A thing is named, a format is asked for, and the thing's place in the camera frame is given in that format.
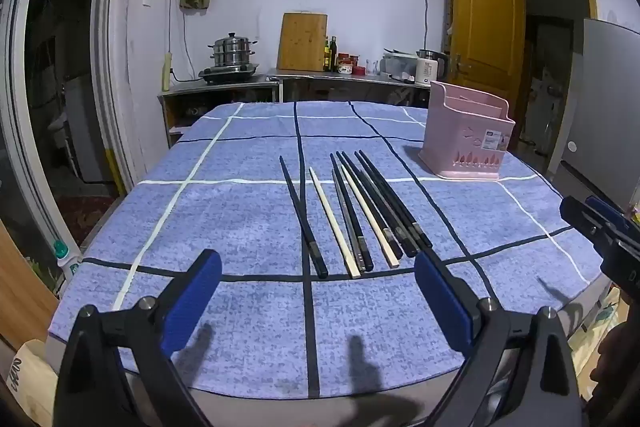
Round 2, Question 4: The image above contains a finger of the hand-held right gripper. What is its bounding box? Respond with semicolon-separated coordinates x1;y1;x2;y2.
560;196;608;240
586;196;640;238

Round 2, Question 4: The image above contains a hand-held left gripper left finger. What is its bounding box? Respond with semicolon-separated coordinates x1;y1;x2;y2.
52;249;223;427

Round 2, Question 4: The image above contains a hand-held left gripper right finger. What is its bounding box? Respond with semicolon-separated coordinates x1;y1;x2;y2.
414;251;586;427

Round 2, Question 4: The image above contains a black chopstick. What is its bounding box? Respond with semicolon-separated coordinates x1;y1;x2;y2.
357;171;410;245
329;152;375;272
336;151;405;260
278;155;329;279
354;151;420;258
358;150;433;250

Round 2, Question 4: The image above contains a dark grey chopstick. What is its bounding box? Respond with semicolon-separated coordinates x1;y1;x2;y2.
331;169;366;273

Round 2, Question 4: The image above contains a pink plastic utensil basket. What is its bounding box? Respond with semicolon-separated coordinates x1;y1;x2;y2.
419;80;517;180

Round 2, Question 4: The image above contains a floral printed cloth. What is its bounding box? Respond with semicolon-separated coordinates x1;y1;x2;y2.
569;284;623;360

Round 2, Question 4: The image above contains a blue checked tablecloth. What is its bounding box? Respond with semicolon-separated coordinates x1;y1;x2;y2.
47;101;606;400

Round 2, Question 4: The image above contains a grey refrigerator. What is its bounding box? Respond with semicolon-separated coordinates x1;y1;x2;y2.
546;18;640;210

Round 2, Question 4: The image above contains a green-capped plastic bottle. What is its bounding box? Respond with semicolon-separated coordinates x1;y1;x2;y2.
51;240;85;284

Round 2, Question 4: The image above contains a brown wooden board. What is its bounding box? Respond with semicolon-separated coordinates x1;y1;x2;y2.
0;219;60;350

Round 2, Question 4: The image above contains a brown paper bag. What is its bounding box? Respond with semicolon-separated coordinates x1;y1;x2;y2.
0;337;60;427

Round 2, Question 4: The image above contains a yellow wooden door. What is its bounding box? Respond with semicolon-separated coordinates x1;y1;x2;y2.
451;0;527;144

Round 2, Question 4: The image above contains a white electric kettle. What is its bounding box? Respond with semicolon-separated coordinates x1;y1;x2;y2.
414;49;449;87

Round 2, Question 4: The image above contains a low steel cabinet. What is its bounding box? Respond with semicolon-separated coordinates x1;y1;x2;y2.
158;79;281;148

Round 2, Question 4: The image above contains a black gas stove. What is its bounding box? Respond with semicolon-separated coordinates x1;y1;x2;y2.
198;63;261;86

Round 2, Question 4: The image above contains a white plastic container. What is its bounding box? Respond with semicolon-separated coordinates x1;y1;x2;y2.
379;49;420;82

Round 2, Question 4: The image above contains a stainless steel counter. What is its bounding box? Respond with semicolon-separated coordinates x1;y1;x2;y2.
270;69;432;108

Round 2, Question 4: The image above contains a stainless steamer pot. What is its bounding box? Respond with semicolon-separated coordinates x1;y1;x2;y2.
209;32;259;68

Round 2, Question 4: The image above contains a wooden cutting board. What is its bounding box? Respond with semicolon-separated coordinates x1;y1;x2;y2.
276;12;329;72

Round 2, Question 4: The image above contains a brass door handle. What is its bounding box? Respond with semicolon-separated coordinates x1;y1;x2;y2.
448;53;472;78

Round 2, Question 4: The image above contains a white sliding door frame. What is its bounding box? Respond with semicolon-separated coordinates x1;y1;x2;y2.
0;0;147;258

